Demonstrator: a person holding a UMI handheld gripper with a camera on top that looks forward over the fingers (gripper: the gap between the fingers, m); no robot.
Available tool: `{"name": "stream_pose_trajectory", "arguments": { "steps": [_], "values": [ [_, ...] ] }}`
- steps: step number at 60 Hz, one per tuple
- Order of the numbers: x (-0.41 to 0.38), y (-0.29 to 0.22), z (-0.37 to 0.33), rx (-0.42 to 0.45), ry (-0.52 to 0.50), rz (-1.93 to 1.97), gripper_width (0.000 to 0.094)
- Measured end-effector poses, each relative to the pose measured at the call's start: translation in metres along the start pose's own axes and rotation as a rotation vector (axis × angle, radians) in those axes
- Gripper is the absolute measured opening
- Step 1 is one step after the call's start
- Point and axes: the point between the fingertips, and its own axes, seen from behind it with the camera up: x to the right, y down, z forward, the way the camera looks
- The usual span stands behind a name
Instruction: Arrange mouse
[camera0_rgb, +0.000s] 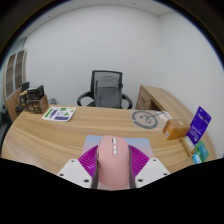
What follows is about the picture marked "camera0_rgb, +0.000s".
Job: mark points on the orange cardboard box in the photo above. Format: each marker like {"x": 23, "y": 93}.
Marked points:
{"x": 175, "y": 129}

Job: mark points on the green package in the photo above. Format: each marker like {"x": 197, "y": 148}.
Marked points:
{"x": 202, "y": 150}

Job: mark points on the blue package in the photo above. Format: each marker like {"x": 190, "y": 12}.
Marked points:
{"x": 197, "y": 158}

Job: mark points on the pink computer mouse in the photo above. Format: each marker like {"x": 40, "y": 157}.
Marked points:
{"x": 113, "y": 163}

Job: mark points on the wooden side desk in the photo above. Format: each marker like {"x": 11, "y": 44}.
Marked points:
{"x": 160, "y": 98}

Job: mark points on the grey mesh office chair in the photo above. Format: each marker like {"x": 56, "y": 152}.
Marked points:
{"x": 107, "y": 91}

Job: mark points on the black box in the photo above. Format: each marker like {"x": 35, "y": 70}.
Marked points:
{"x": 35, "y": 92}

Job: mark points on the pink and blue mouse pad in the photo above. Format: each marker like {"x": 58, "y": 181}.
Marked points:
{"x": 89, "y": 142}

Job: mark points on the purple card package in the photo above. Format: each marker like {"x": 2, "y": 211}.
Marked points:
{"x": 199, "y": 125}

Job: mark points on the wooden shelf unit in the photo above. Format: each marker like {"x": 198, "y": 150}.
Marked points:
{"x": 15, "y": 75}

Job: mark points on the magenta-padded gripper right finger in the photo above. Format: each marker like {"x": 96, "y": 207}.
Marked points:
{"x": 153, "y": 170}

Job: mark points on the small black office chair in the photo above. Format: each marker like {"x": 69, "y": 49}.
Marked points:
{"x": 24, "y": 86}

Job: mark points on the large black office chair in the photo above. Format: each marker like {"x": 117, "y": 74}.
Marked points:
{"x": 4, "y": 121}

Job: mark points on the tan flat box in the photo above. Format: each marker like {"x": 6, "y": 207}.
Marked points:
{"x": 188, "y": 146}

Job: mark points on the white sticker sheet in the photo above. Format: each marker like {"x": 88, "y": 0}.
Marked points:
{"x": 59, "y": 113}

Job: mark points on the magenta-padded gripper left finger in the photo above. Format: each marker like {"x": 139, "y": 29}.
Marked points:
{"x": 71, "y": 170}

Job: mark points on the large dark brown box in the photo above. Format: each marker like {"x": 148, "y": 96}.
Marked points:
{"x": 37, "y": 105}

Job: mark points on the small dark brown box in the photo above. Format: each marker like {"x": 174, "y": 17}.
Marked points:
{"x": 23, "y": 99}

